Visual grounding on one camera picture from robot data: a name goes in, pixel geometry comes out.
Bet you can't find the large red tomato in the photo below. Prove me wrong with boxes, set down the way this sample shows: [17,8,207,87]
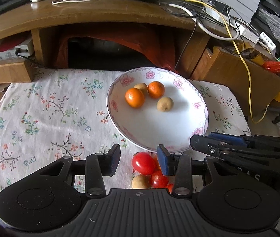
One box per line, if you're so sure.
[167,183,174,193]

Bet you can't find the red cherry tomato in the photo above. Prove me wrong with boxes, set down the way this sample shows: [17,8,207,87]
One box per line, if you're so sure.
[132,152,156,176]
[150,170,169,188]

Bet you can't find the red cherry tomato top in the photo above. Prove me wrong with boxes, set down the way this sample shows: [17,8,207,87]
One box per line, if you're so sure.
[132,152,156,176]

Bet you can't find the brown longan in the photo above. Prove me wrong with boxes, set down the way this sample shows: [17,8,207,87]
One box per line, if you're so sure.
[134,83,148,95]
[157,97,174,112]
[132,175,150,189]

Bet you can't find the cardboard box right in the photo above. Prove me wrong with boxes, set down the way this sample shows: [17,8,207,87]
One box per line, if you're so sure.
[190,47,280,116]

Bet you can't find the white floral bowl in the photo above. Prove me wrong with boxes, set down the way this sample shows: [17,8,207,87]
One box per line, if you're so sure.
[106,67,208,152]

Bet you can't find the floral tablecloth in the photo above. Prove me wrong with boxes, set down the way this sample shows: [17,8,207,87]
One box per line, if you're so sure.
[0,69,251,192]

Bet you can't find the red plastic bag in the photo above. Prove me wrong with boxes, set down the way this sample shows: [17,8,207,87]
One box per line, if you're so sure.
[262,61,280,73]

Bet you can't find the white power strip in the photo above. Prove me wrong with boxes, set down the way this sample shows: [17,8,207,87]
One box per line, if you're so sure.
[207,0,259,44]

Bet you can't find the wooden shelf left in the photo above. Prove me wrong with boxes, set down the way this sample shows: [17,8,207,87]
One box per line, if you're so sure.
[0,59,34,84]

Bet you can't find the wooden desk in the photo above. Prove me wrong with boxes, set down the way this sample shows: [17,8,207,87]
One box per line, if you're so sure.
[0,0,229,77]

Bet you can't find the thin grey cable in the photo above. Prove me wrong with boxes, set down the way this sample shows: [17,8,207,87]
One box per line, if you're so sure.
[159,0,205,71]

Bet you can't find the yellow cable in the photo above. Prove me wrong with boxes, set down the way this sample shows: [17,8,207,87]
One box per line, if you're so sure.
[144,0,271,124]

